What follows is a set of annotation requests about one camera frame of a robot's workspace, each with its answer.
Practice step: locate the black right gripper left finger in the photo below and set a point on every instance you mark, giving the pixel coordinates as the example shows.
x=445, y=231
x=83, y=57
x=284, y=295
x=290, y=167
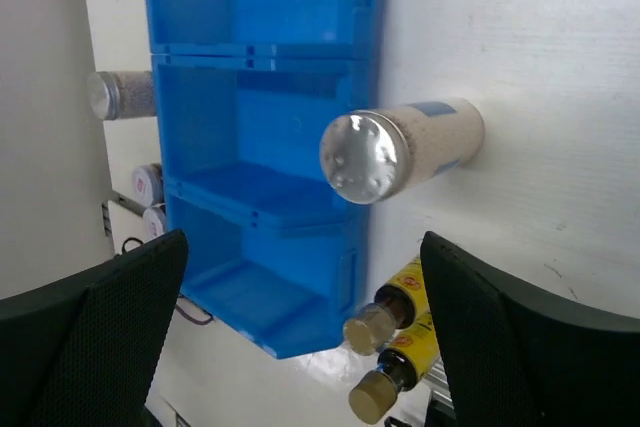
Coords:
x=83, y=350

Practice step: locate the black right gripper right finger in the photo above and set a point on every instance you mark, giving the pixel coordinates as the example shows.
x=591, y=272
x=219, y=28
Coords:
x=518, y=355

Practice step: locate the blue three-compartment plastic bin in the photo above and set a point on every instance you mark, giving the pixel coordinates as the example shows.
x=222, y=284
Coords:
x=244, y=90

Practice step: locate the silver-lid pepper shaker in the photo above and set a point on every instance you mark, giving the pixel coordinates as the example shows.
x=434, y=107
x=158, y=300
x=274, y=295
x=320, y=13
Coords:
x=121, y=95

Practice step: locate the yellow sauce bottle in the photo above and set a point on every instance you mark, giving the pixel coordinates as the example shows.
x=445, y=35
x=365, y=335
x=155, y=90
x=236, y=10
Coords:
x=400, y=367
x=395, y=306

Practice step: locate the red-label jar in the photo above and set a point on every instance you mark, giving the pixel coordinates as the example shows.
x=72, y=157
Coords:
x=147, y=183
x=155, y=221

